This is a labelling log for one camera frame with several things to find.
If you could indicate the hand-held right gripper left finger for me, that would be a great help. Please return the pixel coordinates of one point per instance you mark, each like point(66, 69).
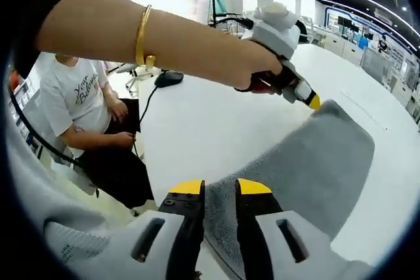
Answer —
point(154, 247)

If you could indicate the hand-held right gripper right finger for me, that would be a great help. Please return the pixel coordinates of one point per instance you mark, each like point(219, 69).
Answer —
point(262, 247)

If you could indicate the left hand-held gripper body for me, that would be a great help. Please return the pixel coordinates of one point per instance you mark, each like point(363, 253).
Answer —
point(275, 37)

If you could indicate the grey towel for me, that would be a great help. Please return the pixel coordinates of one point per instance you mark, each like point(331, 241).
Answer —
point(311, 168)

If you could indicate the person's left hand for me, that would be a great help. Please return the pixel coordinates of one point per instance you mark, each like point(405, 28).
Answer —
point(252, 63)

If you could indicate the grey partition panel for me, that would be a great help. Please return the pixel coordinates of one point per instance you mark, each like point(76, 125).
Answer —
point(374, 63)

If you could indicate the white table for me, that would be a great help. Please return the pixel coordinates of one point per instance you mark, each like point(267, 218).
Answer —
point(213, 129)

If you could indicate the black computer mouse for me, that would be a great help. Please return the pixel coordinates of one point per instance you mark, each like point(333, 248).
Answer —
point(169, 79)

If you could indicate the white office chair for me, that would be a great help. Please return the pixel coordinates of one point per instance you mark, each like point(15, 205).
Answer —
point(134, 76)

